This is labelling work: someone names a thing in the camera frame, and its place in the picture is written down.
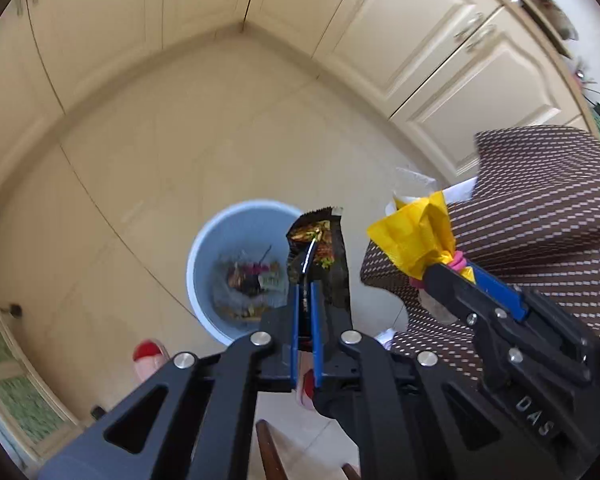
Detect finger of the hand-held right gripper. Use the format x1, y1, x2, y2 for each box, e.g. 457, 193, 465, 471
422, 262, 512, 330
459, 260, 529, 323

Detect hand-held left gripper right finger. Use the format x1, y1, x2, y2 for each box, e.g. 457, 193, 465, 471
310, 280, 586, 480

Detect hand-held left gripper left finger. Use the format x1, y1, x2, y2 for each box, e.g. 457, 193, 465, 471
39, 282, 301, 480

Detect black snack wrapper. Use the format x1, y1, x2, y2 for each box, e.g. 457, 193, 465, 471
285, 205, 352, 323

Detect yellow paper wrapper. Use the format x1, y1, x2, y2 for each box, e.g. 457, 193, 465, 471
366, 191, 477, 291

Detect light blue trash bin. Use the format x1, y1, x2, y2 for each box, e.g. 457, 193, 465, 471
186, 201, 306, 348

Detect pile of snack wrappers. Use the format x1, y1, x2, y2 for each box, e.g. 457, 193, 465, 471
212, 246, 290, 322

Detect brown polka dot tablecloth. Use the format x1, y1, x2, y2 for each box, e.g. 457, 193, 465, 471
359, 125, 600, 386

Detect white cloth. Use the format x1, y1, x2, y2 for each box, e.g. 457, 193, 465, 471
395, 167, 481, 204

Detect person's right leg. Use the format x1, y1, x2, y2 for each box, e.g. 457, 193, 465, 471
312, 391, 367, 480

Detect brown wooden chair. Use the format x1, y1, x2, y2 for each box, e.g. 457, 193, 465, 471
255, 419, 361, 480

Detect kitchen utensils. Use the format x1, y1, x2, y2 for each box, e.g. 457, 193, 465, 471
572, 57, 600, 96

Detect glass pot lid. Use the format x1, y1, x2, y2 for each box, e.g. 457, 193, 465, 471
510, 0, 579, 44

